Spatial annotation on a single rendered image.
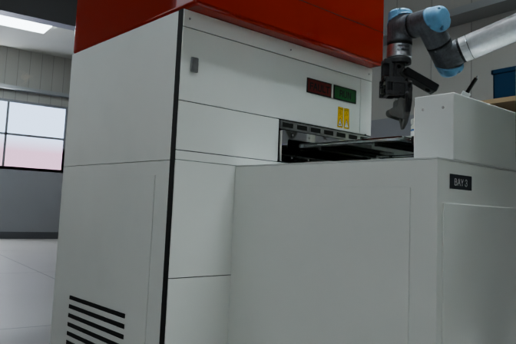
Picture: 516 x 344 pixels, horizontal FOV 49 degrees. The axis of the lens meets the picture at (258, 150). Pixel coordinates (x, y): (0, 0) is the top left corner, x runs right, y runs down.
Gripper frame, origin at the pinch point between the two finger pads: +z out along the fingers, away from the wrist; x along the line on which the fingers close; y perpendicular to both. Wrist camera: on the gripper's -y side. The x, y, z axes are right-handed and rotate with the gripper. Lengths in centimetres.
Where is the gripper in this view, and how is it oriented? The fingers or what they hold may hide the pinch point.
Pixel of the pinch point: (405, 125)
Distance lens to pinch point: 175.5
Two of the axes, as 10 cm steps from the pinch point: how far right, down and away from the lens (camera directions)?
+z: -0.4, 9.9, -1.0
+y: -10.0, -0.5, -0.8
